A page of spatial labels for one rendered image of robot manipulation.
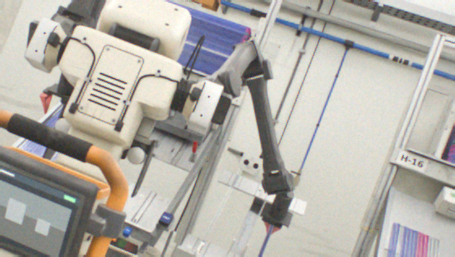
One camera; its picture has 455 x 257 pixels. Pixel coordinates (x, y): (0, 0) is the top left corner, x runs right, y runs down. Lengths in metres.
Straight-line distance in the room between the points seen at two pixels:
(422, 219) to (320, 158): 1.59
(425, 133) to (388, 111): 1.35
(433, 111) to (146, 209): 1.35
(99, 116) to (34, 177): 0.42
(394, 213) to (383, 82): 1.76
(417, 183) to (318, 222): 1.39
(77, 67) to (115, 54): 0.09
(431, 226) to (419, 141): 0.42
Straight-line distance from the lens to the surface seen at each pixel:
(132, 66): 1.30
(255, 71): 1.85
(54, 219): 0.92
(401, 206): 2.44
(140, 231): 2.03
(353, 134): 3.95
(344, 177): 3.93
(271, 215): 1.92
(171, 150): 2.34
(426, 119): 2.68
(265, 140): 1.82
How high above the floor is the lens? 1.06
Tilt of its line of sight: 2 degrees up
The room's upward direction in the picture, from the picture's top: 22 degrees clockwise
